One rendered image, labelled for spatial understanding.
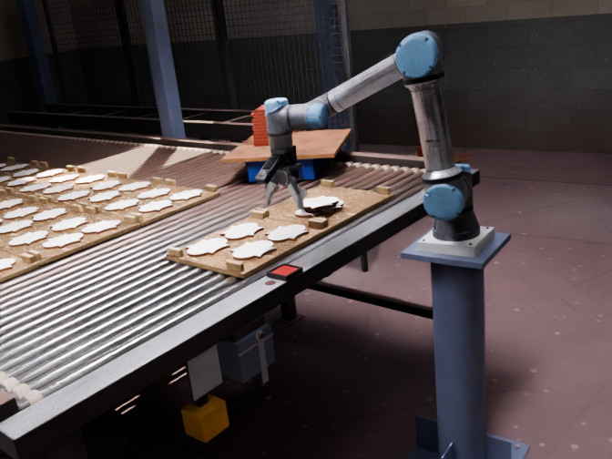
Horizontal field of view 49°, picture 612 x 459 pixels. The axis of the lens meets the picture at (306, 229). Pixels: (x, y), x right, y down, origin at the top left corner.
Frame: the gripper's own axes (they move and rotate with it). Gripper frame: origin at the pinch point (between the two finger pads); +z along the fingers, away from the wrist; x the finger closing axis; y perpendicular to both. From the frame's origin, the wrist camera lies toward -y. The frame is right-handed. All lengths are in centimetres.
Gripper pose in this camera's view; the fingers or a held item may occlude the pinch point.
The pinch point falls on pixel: (283, 209)
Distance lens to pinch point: 217.9
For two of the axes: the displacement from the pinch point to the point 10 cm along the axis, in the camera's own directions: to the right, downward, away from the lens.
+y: 6.2, -3.2, 7.1
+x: -7.8, -1.4, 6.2
